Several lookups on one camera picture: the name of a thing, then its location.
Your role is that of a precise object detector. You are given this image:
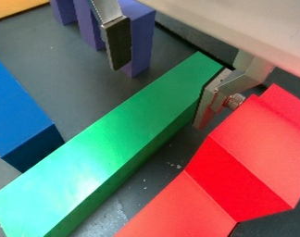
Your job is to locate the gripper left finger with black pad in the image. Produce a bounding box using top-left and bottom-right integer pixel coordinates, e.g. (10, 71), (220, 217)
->
(89, 0), (133, 71)

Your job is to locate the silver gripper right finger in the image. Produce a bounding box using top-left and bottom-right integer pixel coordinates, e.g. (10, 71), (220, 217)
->
(193, 50), (275, 129)

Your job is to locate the green rectangular block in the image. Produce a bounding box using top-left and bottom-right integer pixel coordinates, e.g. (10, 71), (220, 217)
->
(0, 53), (223, 237)

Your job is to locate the yellow slotted board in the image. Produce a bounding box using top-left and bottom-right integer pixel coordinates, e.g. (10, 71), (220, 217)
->
(0, 0), (49, 19)

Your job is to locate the purple stepped block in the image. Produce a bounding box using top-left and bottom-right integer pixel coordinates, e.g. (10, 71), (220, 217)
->
(50, 0), (157, 78)

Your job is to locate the red cross-shaped block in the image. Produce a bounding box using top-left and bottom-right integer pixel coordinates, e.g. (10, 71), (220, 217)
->
(115, 85), (300, 237)

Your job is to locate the blue rectangular block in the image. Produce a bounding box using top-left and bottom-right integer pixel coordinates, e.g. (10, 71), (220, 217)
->
(0, 62), (65, 172)

